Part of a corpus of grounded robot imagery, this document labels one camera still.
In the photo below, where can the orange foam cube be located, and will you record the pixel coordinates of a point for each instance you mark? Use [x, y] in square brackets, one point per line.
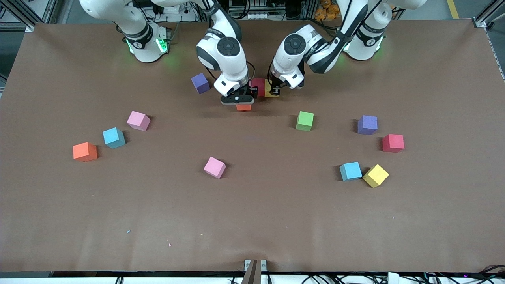
[85, 152]
[244, 107]

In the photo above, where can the small white power strip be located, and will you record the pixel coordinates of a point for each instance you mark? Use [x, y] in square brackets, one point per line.
[258, 15]

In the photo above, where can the red foam cube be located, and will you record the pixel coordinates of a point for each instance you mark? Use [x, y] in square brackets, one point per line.
[393, 142]
[259, 85]

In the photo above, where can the pink foam cube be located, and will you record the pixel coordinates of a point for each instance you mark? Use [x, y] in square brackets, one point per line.
[138, 120]
[214, 167]

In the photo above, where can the purple foam cube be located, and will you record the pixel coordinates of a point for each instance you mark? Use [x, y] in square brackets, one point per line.
[200, 83]
[367, 124]

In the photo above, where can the yellow foam cube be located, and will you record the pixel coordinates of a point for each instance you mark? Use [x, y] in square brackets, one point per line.
[375, 175]
[267, 90]

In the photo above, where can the large white power strip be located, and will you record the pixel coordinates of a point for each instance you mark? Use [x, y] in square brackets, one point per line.
[179, 16]

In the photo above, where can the blue foam cube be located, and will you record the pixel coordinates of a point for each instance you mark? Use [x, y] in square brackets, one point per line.
[113, 137]
[350, 171]

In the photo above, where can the bag of orange snacks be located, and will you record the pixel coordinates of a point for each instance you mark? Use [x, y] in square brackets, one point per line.
[325, 12]

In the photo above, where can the aluminium frame profile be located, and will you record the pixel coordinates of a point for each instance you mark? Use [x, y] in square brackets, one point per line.
[482, 21]
[19, 14]

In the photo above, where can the green foam cube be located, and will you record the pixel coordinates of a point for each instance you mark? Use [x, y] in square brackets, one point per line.
[305, 120]

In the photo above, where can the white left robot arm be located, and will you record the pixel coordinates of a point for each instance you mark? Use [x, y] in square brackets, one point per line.
[294, 44]

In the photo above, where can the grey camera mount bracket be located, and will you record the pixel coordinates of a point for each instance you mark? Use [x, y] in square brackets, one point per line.
[252, 274]

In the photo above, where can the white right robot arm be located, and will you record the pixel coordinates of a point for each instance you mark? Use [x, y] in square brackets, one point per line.
[228, 46]

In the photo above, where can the black equipment rack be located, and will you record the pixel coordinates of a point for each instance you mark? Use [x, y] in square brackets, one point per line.
[294, 10]

